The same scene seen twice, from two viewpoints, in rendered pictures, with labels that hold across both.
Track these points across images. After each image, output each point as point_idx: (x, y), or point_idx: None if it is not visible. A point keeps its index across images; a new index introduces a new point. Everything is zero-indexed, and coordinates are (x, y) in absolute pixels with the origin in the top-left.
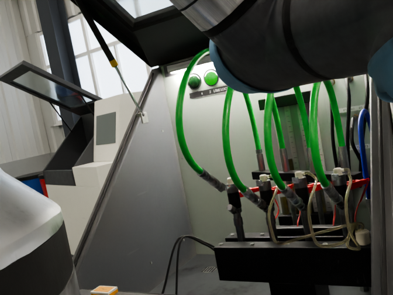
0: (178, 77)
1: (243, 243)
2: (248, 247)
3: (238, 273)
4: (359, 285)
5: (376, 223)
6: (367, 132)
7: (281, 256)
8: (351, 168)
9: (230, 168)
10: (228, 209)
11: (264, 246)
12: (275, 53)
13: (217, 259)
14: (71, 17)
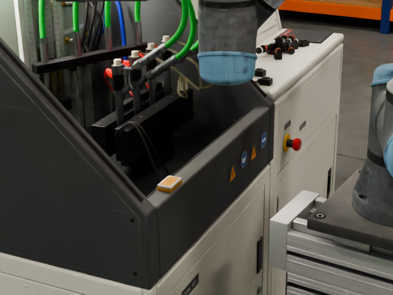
0: None
1: (132, 120)
2: (146, 118)
3: (141, 147)
4: (188, 119)
5: None
6: (79, 13)
7: (161, 116)
8: (70, 50)
9: (195, 35)
10: (131, 88)
11: (151, 113)
12: None
13: (130, 141)
14: None
